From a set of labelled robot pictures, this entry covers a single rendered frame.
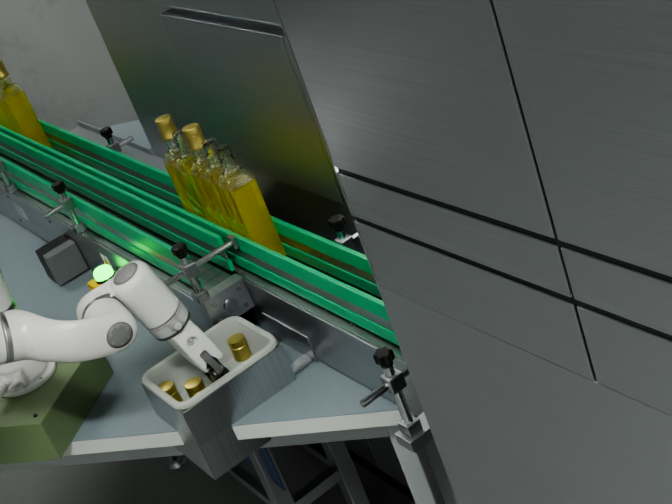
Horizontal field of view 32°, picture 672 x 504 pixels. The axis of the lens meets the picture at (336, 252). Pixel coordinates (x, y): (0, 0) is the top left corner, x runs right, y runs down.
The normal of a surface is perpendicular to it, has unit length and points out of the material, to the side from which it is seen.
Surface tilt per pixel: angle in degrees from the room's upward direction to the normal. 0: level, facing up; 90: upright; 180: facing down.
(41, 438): 90
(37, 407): 1
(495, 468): 90
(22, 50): 90
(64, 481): 0
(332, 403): 0
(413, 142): 90
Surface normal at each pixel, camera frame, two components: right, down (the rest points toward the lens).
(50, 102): -0.24, 0.55
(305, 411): -0.32, -0.82
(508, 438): -0.76, 0.51
